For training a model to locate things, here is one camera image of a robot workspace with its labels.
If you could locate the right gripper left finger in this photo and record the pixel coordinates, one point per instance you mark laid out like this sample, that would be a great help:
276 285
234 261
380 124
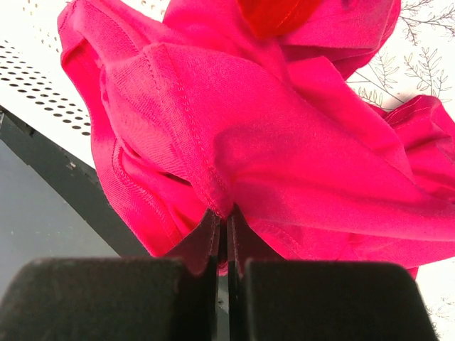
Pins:
133 298

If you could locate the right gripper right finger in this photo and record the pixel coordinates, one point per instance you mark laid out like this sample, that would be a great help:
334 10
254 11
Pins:
271 298

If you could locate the magenta t shirt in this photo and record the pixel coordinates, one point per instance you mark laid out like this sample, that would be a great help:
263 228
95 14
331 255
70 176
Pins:
196 113

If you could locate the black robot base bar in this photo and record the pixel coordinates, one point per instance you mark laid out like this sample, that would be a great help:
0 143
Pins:
76 184

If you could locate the red t shirt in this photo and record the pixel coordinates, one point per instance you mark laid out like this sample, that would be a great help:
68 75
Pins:
270 18

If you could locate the white perforated plastic basket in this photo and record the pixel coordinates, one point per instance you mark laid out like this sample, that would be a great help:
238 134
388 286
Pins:
34 86

